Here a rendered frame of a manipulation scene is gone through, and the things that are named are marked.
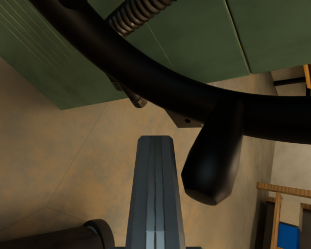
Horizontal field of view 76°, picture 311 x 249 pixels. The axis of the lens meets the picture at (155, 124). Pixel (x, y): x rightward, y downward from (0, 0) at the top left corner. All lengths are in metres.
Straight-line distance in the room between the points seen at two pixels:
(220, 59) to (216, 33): 0.04
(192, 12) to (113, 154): 0.80
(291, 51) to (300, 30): 0.03
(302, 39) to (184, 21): 0.15
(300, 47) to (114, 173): 0.88
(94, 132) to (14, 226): 0.43
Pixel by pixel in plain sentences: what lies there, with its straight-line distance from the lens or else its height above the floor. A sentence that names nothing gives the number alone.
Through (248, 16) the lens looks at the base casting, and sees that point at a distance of 0.30.
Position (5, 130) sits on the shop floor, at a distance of 0.82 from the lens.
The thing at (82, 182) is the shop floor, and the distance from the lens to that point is 0.93.
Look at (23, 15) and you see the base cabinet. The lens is 0.56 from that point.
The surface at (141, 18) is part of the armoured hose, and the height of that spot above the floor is 0.69.
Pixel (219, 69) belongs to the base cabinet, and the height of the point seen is 0.67.
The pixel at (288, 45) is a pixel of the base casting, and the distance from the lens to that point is 0.32.
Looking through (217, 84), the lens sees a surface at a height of 0.62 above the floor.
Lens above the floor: 0.81
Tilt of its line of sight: 43 degrees down
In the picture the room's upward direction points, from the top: 88 degrees clockwise
